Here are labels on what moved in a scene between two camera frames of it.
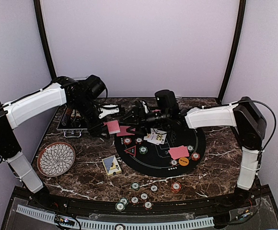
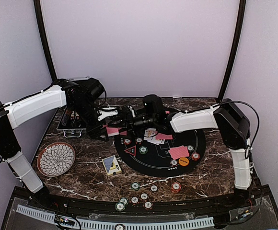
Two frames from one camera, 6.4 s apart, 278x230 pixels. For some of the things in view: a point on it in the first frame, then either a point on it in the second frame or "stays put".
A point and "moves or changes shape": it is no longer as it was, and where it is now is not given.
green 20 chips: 190,148 stays put
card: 179,151 stays put
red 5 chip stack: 176,187 stays put
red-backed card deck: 113,127 moves or changes shape
